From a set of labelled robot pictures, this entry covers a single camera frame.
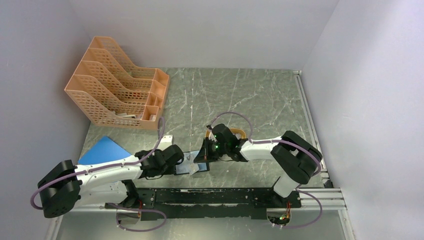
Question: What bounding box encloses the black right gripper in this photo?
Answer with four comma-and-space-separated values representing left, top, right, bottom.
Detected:
193, 136, 229, 163

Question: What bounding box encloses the black leather card holder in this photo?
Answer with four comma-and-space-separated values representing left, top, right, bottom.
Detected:
174, 150, 210, 176

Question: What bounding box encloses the orange oval tray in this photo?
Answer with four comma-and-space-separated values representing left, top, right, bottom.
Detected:
205, 128, 247, 141

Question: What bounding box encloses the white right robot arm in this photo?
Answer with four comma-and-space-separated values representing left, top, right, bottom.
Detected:
192, 123, 323, 207

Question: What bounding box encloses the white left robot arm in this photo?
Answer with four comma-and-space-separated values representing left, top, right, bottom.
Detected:
37, 144, 184, 219

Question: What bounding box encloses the blue folder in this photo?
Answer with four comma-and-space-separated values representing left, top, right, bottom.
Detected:
78, 136, 131, 165

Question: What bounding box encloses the orange mesh file organizer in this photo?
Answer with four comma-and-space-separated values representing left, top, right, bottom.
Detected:
64, 36, 170, 130

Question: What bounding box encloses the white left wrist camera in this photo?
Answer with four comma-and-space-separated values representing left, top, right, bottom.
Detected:
160, 135, 174, 145

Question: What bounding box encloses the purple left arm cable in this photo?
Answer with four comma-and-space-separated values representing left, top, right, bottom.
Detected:
29, 116, 168, 233

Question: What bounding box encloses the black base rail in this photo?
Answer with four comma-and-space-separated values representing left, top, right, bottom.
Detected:
117, 187, 302, 221

